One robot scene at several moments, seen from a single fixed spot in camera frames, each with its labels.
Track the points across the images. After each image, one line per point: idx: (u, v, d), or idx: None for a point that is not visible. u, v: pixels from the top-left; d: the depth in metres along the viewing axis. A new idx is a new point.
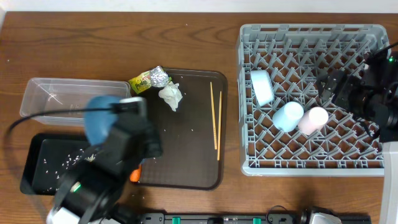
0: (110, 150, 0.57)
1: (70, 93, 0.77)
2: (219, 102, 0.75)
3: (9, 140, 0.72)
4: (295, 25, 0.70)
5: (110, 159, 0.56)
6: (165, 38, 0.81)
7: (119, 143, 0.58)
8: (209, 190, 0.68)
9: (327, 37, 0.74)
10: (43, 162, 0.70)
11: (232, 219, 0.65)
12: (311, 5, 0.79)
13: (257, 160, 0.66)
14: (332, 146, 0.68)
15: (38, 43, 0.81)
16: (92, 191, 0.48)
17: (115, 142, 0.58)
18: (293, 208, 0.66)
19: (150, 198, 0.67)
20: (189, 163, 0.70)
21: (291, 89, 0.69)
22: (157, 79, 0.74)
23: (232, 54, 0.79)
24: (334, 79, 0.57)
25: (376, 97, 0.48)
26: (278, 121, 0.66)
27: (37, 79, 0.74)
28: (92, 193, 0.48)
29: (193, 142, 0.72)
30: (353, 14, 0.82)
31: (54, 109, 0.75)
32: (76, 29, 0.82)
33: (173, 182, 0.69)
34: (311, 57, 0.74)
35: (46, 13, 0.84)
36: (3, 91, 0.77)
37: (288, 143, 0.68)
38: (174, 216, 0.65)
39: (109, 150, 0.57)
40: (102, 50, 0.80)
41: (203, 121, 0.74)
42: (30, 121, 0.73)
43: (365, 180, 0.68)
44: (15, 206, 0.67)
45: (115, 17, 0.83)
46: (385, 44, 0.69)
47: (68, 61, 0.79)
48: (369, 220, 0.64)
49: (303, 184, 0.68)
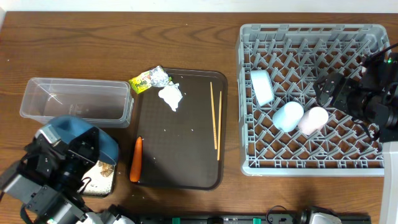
0: (24, 191, 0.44)
1: (70, 93, 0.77)
2: (219, 102, 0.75)
3: (9, 140, 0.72)
4: (295, 25, 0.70)
5: (37, 195, 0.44)
6: (165, 38, 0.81)
7: (24, 186, 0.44)
8: (209, 190, 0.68)
9: (327, 37, 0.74)
10: None
11: (232, 219, 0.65)
12: (310, 5, 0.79)
13: (257, 160, 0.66)
14: (332, 146, 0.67)
15: (38, 43, 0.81)
16: (60, 206, 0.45)
17: (17, 186, 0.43)
18: (293, 208, 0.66)
19: (150, 198, 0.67)
20: (189, 162, 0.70)
21: (291, 89, 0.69)
22: (157, 79, 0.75)
23: (232, 54, 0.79)
24: (332, 82, 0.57)
25: (375, 98, 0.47)
26: (278, 121, 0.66)
27: (37, 79, 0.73)
28: (61, 208, 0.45)
29: (192, 142, 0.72)
30: (353, 14, 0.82)
31: (54, 109, 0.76)
32: (76, 29, 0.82)
33: (173, 183, 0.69)
34: (311, 57, 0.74)
35: (46, 13, 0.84)
36: (3, 91, 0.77)
37: (289, 143, 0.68)
38: (174, 216, 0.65)
39: (27, 198, 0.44)
40: (102, 50, 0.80)
41: (203, 121, 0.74)
42: (30, 121, 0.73)
43: (364, 180, 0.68)
44: (15, 205, 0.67)
45: (115, 17, 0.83)
46: (385, 44, 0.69)
47: (68, 61, 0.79)
48: (369, 220, 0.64)
49: (303, 184, 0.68)
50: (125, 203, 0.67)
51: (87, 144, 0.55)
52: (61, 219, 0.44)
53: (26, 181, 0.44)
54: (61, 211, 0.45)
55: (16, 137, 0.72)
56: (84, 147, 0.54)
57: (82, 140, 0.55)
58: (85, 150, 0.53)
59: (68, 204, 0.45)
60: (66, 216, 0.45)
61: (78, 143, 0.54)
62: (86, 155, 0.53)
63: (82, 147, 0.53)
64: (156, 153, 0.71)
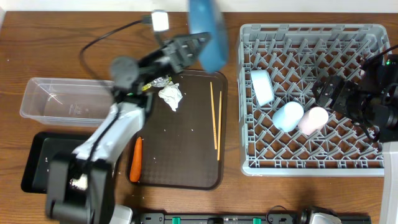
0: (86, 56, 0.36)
1: (70, 93, 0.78)
2: (219, 102, 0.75)
3: (10, 140, 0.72)
4: (295, 25, 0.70)
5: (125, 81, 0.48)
6: (165, 38, 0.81)
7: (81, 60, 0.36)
8: (209, 190, 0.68)
9: (327, 37, 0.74)
10: (44, 161, 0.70)
11: (232, 219, 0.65)
12: (310, 5, 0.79)
13: (257, 160, 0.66)
14: (332, 146, 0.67)
15: (38, 43, 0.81)
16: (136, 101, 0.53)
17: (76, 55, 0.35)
18: (293, 209, 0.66)
19: (150, 198, 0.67)
20: (190, 162, 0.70)
21: (291, 89, 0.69)
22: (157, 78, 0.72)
23: (232, 53, 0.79)
24: (331, 85, 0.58)
25: (375, 100, 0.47)
26: (278, 121, 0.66)
27: (37, 79, 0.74)
28: (135, 101, 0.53)
29: (193, 142, 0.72)
30: (354, 14, 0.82)
31: (54, 109, 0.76)
32: (76, 29, 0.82)
33: (173, 182, 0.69)
34: (311, 57, 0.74)
35: (46, 12, 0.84)
36: (3, 91, 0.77)
37: (289, 143, 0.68)
38: (174, 216, 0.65)
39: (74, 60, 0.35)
40: (102, 50, 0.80)
41: (203, 121, 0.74)
42: (31, 121, 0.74)
43: (364, 180, 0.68)
44: (15, 205, 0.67)
45: (115, 17, 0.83)
46: (385, 45, 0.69)
47: (68, 61, 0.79)
48: (369, 220, 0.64)
49: (303, 184, 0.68)
50: (125, 203, 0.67)
51: (186, 50, 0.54)
52: (128, 109, 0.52)
53: (126, 68, 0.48)
54: (131, 109, 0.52)
55: (17, 137, 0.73)
56: (179, 54, 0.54)
57: (193, 40, 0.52)
58: (175, 57, 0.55)
59: (138, 109, 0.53)
60: (132, 107, 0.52)
61: (181, 45, 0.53)
62: (175, 63, 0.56)
63: (176, 51, 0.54)
64: (156, 154, 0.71)
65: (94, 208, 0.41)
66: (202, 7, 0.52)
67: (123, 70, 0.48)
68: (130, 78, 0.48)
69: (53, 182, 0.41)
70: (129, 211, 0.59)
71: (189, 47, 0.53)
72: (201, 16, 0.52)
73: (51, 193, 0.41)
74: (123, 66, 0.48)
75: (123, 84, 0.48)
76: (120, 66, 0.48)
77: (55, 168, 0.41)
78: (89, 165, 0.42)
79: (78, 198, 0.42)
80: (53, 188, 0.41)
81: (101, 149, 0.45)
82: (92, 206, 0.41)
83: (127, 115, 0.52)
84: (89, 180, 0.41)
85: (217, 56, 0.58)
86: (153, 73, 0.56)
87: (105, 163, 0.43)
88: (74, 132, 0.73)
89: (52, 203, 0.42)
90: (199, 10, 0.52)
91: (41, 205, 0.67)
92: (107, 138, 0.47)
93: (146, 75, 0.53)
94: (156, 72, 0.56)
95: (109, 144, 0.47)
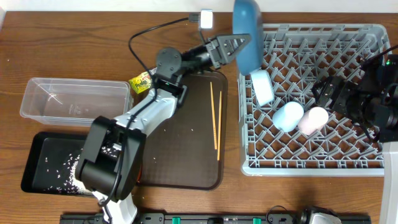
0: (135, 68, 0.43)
1: (71, 93, 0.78)
2: (219, 102, 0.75)
3: (11, 140, 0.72)
4: (295, 25, 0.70)
5: (166, 71, 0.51)
6: (165, 38, 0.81)
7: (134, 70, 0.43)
8: (209, 190, 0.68)
9: (327, 37, 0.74)
10: (44, 161, 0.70)
11: (232, 219, 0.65)
12: (310, 5, 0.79)
13: (257, 160, 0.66)
14: (332, 146, 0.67)
15: (38, 43, 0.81)
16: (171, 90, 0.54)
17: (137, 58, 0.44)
18: (293, 209, 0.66)
19: (150, 198, 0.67)
20: (190, 162, 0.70)
21: (291, 89, 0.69)
22: None
23: None
24: (330, 85, 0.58)
25: (374, 100, 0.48)
26: (277, 120, 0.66)
27: (37, 79, 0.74)
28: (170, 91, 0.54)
29: (193, 142, 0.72)
30: (353, 14, 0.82)
31: (54, 109, 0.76)
32: (76, 29, 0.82)
33: (173, 182, 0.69)
34: (311, 57, 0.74)
35: (46, 12, 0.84)
36: (3, 91, 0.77)
37: (289, 143, 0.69)
38: (174, 216, 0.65)
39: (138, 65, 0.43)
40: (102, 50, 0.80)
41: (203, 120, 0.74)
42: (31, 121, 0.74)
43: (364, 180, 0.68)
44: (15, 205, 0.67)
45: (114, 17, 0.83)
46: (385, 44, 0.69)
47: (68, 61, 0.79)
48: (369, 220, 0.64)
49: (303, 184, 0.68)
50: None
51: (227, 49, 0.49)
52: (164, 96, 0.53)
53: (170, 59, 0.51)
54: (167, 95, 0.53)
55: (17, 137, 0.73)
56: (219, 51, 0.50)
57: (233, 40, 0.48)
58: (214, 54, 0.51)
59: (173, 98, 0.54)
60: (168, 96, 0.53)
61: (221, 42, 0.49)
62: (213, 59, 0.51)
63: (216, 49, 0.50)
64: (156, 153, 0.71)
65: (122, 173, 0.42)
66: (244, 11, 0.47)
67: (168, 60, 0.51)
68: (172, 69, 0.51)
69: (90, 143, 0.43)
70: (135, 209, 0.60)
71: (229, 46, 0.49)
72: (244, 22, 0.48)
73: (86, 154, 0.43)
74: (168, 57, 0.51)
75: (164, 74, 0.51)
76: (166, 55, 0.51)
77: (96, 130, 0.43)
78: (125, 134, 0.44)
79: (108, 164, 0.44)
80: (88, 149, 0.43)
81: (138, 122, 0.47)
82: (121, 170, 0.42)
83: (163, 100, 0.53)
84: (124, 145, 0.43)
85: (255, 54, 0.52)
86: (193, 68, 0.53)
87: (139, 134, 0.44)
88: (74, 132, 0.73)
89: (84, 162, 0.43)
90: (242, 15, 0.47)
91: (41, 205, 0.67)
92: (143, 114, 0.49)
93: (185, 70, 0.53)
94: (198, 67, 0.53)
95: (145, 121, 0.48)
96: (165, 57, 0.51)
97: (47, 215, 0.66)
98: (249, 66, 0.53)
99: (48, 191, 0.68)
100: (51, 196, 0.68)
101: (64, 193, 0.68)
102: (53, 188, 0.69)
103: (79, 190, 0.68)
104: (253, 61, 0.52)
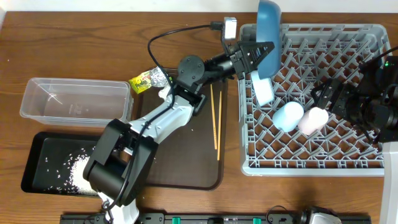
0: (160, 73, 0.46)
1: (70, 93, 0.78)
2: (219, 102, 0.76)
3: (11, 140, 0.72)
4: (295, 25, 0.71)
5: (189, 79, 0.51)
6: (165, 38, 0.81)
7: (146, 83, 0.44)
8: (209, 190, 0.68)
9: (327, 37, 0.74)
10: (44, 162, 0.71)
11: (232, 218, 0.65)
12: (310, 5, 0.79)
13: (257, 160, 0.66)
14: (332, 146, 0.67)
15: (38, 43, 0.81)
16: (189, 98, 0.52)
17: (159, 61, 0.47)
18: (292, 209, 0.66)
19: (150, 198, 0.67)
20: (190, 162, 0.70)
21: (291, 89, 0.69)
22: (157, 79, 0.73)
23: None
24: (330, 88, 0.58)
25: (374, 101, 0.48)
26: (277, 120, 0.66)
27: (37, 79, 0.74)
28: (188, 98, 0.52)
29: (193, 142, 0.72)
30: (353, 14, 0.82)
31: (54, 109, 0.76)
32: (76, 29, 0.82)
33: (174, 182, 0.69)
34: (311, 57, 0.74)
35: (46, 13, 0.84)
36: (3, 91, 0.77)
37: (288, 143, 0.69)
38: (174, 216, 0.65)
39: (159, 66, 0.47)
40: (102, 50, 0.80)
41: (203, 121, 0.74)
42: (31, 121, 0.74)
43: (364, 180, 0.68)
44: (15, 205, 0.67)
45: (114, 17, 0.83)
46: (385, 45, 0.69)
47: (68, 61, 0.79)
48: (369, 220, 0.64)
49: (303, 184, 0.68)
50: None
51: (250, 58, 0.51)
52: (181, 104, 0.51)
53: (193, 67, 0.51)
54: (184, 103, 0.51)
55: (17, 137, 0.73)
56: (242, 61, 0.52)
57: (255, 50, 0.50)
58: (238, 65, 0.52)
59: (190, 106, 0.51)
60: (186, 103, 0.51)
61: (245, 52, 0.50)
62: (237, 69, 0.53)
63: (240, 59, 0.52)
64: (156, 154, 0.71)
65: (130, 178, 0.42)
66: (265, 15, 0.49)
67: (191, 68, 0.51)
68: (194, 78, 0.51)
69: (102, 145, 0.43)
70: (137, 212, 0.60)
71: (251, 56, 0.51)
72: (266, 27, 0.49)
73: (96, 154, 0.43)
74: (191, 65, 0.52)
75: (185, 82, 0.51)
76: (189, 63, 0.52)
77: (109, 133, 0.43)
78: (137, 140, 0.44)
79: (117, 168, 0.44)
80: (99, 150, 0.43)
81: (152, 129, 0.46)
82: (129, 176, 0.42)
83: (180, 107, 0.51)
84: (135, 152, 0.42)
85: (275, 60, 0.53)
86: (215, 77, 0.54)
87: (152, 142, 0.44)
88: (74, 132, 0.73)
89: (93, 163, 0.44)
90: (263, 19, 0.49)
91: (40, 205, 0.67)
92: (157, 121, 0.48)
93: (208, 79, 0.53)
94: (219, 76, 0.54)
95: (159, 128, 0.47)
96: (189, 65, 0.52)
97: (47, 215, 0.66)
98: (267, 71, 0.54)
99: (48, 191, 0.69)
100: (51, 196, 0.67)
101: (64, 193, 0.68)
102: (53, 188, 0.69)
103: (78, 190, 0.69)
104: (273, 66, 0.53)
